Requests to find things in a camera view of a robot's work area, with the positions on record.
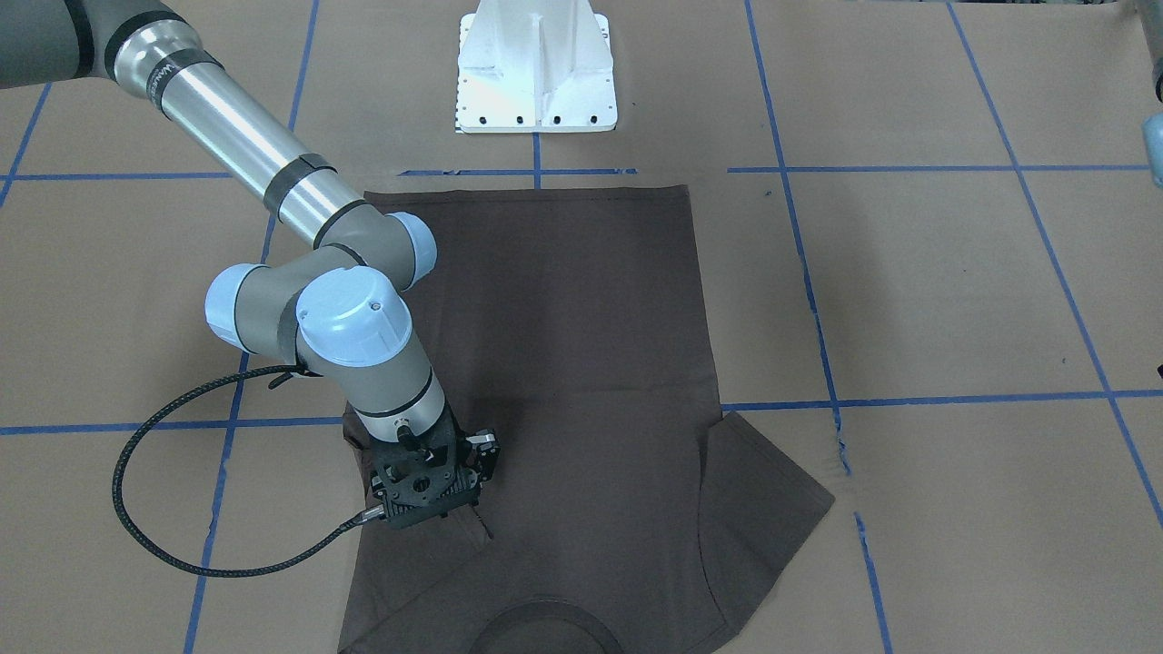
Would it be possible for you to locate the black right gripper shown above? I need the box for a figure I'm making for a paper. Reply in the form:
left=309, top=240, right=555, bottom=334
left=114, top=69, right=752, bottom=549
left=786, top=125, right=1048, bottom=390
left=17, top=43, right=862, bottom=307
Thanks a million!
left=368, top=411, right=500, bottom=529

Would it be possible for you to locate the dark brown t-shirt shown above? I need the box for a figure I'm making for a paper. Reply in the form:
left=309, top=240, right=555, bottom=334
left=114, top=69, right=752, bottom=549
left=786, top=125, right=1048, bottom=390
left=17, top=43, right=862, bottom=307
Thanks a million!
left=338, top=185, right=834, bottom=653

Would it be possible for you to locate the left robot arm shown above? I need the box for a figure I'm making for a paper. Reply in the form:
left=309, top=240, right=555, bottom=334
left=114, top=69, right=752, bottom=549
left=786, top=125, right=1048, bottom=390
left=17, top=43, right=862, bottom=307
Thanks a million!
left=1130, top=1, right=1162, bottom=189

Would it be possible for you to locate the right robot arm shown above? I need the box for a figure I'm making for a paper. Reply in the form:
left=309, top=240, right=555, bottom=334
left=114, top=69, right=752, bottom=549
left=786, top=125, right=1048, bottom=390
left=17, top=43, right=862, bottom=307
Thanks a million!
left=3, top=1, right=499, bottom=529

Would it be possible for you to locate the white camera pillar base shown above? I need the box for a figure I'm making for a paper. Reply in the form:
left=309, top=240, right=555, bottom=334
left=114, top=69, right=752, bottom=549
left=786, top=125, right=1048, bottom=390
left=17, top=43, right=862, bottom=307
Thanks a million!
left=454, top=1, right=619, bottom=134

